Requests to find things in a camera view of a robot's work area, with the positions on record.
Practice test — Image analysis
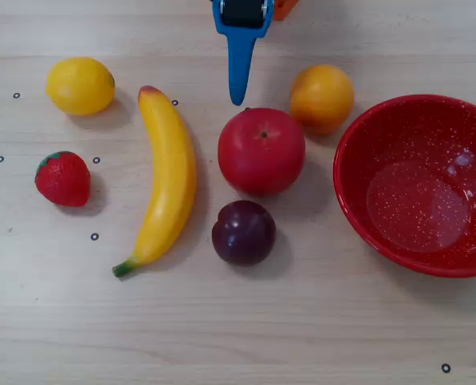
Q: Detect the red plastic apple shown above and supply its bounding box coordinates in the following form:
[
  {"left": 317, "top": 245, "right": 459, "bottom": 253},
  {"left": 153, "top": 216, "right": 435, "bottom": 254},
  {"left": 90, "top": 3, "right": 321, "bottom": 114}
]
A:
[{"left": 217, "top": 107, "right": 307, "bottom": 197}]

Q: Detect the red speckled bowl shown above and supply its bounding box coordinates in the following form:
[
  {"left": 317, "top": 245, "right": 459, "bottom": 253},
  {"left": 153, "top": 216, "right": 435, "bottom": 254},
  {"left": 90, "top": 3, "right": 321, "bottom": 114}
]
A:
[{"left": 332, "top": 94, "right": 476, "bottom": 279}]

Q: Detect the yellow plastic lemon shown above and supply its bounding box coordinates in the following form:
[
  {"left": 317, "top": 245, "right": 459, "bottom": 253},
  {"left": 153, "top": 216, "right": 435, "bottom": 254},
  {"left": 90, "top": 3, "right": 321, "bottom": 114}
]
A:
[{"left": 45, "top": 56, "right": 116, "bottom": 117}]

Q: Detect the yellow plastic banana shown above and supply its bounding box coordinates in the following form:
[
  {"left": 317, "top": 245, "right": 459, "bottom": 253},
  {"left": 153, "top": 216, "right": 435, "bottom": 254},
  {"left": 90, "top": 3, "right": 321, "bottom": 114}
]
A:
[{"left": 112, "top": 84, "right": 198, "bottom": 278}]

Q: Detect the dark purple plastic plum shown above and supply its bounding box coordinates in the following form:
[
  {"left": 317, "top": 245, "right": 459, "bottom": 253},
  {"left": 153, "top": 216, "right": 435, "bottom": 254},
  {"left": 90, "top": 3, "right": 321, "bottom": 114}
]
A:
[{"left": 211, "top": 200, "right": 278, "bottom": 267}]

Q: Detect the orange plastic peach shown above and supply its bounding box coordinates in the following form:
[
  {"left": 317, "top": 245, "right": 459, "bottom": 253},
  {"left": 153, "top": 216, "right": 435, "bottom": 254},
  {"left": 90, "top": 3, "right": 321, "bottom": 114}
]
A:
[{"left": 289, "top": 63, "right": 356, "bottom": 136}]

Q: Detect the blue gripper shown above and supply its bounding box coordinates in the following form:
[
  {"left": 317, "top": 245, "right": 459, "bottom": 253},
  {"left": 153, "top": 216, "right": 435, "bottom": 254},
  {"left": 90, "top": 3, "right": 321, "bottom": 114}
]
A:
[{"left": 212, "top": 0, "right": 278, "bottom": 107}]

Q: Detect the red plastic strawberry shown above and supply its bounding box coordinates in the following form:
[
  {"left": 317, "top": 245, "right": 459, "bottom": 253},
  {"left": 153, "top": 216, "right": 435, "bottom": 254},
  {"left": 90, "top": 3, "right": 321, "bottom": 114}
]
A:
[{"left": 34, "top": 150, "right": 92, "bottom": 209}]

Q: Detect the orange robot base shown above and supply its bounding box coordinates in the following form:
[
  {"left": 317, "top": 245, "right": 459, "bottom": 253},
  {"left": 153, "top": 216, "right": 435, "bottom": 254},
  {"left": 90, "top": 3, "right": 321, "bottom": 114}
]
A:
[{"left": 272, "top": 0, "right": 302, "bottom": 22}]

